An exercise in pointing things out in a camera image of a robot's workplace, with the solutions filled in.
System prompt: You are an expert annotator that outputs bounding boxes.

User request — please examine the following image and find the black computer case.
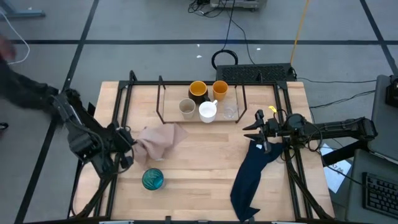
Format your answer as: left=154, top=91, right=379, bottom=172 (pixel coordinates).
left=215, top=63, right=297, bottom=83

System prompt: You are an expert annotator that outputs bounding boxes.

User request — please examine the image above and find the beige ribbed cup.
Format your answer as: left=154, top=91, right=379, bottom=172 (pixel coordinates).
left=178, top=98, right=197, bottom=120

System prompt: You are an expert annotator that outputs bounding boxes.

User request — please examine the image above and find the large black round vase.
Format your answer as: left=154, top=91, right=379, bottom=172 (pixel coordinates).
left=188, top=80, right=212, bottom=105

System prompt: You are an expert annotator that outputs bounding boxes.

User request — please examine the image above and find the grey equipment cart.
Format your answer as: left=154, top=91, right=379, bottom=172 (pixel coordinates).
left=210, top=0, right=268, bottom=11

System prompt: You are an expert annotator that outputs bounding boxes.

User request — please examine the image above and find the yellow cable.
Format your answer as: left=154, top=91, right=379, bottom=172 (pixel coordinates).
left=289, top=0, right=312, bottom=66

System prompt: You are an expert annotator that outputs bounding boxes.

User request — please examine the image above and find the grey table foot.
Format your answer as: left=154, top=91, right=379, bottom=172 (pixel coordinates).
left=0, top=0, right=47, bottom=19

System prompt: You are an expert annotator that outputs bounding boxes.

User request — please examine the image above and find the white paper sheet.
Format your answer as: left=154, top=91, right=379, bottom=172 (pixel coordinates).
left=319, top=142, right=353, bottom=194

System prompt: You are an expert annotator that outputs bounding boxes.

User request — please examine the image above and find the black desk device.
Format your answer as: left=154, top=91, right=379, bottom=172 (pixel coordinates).
left=384, top=74, right=398, bottom=109

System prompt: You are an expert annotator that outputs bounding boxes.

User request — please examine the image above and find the yellow plastic cup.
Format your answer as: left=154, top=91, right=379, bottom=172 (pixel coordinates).
left=212, top=80, right=229, bottom=101

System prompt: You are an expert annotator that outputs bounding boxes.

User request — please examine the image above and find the white cable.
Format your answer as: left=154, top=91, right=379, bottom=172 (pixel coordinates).
left=0, top=8, right=31, bottom=66

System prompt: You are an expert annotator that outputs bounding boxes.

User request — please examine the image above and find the wooden shelf black frame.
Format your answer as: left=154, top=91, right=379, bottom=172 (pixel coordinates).
left=155, top=75, right=248, bottom=124

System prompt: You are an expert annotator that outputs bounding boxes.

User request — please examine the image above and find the small clear glass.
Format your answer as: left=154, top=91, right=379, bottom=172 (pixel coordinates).
left=223, top=103, right=239, bottom=120

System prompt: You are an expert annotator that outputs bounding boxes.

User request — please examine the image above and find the teal faceted glass tumbler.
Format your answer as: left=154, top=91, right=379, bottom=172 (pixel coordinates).
left=141, top=167, right=165, bottom=192

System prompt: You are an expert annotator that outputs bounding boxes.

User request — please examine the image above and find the grey laptop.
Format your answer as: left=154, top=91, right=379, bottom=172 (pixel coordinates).
left=368, top=73, right=398, bottom=165

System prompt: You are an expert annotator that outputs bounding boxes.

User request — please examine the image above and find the beige pink cloth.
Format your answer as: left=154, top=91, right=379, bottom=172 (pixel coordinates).
left=132, top=123, right=190, bottom=166

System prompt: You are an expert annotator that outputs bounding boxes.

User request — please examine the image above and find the grey desk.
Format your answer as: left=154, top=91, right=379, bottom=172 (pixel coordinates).
left=344, top=148, right=398, bottom=224

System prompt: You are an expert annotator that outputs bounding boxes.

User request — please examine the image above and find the person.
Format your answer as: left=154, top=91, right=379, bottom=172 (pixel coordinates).
left=0, top=34, right=60, bottom=110

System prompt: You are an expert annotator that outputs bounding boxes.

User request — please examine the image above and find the navy blue cloth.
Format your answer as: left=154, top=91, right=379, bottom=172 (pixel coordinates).
left=229, top=139, right=285, bottom=223

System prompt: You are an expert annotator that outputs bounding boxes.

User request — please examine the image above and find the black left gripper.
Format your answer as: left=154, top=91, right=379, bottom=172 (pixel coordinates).
left=106, top=124, right=136, bottom=170

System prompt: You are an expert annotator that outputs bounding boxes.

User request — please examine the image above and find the black keyboard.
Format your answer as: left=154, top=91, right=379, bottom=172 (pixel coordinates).
left=362, top=172, right=398, bottom=219

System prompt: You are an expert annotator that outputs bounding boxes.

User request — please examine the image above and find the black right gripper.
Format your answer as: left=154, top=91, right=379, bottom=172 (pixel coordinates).
left=242, top=109, right=282, bottom=154

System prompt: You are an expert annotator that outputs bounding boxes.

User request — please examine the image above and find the white ceramic mug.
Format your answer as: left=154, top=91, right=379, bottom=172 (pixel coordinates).
left=198, top=99, right=219, bottom=124

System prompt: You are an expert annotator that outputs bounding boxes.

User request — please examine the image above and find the black coiled cable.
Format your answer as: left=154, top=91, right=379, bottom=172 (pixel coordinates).
left=211, top=49, right=239, bottom=70

